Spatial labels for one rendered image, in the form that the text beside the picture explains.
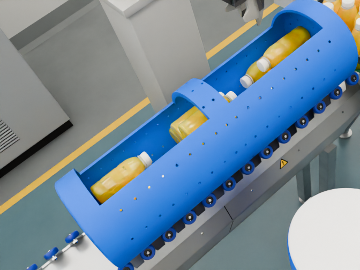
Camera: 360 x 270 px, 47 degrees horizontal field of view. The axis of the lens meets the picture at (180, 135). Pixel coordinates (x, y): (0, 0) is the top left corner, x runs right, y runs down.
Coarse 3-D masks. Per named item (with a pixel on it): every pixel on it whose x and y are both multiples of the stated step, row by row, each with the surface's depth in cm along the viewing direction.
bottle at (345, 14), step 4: (340, 8) 137; (344, 8) 135; (348, 8) 135; (352, 8) 135; (356, 8) 136; (340, 12) 137; (344, 12) 136; (348, 12) 135; (352, 12) 135; (356, 12) 136; (340, 16) 137; (344, 16) 136; (348, 16) 136; (352, 16) 136; (344, 20) 137; (348, 20) 137; (352, 20) 137; (348, 24) 138; (352, 24) 138; (352, 28) 140
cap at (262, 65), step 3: (261, 60) 123; (264, 60) 123; (258, 63) 124; (261, 63) 122; (264, 63) 122; (267, 63) 123; (258, 66) 125; (261, 66) 124; (264, 66) 122; (267, 66) 123; (261, 69) 125; (264, 69) 123; (267, 69) 124
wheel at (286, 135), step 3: (285, 132) 123; (288, 132) 123; (282, 135) 123; (285, 135) 123; (288, 135) 123; (276, 138) 124; (279, 138) 122; (282, 138) 123; (285, 138) 123; (288, 138) 123; (279, 141) 123; (282, 141) 123; (285, 141) 123; (288, 141) 123
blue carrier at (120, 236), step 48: (336, 48) 111; (192, 96) 106; (240, 96) 104; (288, 96) 108; (144, 144) 124; (192, 144) 101; (240, 144) 105; (144, 192) 98; (192, 192) 103; (96, 240) 95; (144, 240) 101
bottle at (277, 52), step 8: (296, 32) 124; (304, 32) 124; (280, 40) 124; (288, 40) 123; (296, 40) 123; (304, 40) 124; (272, 48) 123; (280, 48) 122; (288, 48) 123; (296, 48) 124; (264, 56) 124; (272, 56) 122; (280, 56) 122; (272, 64) 123
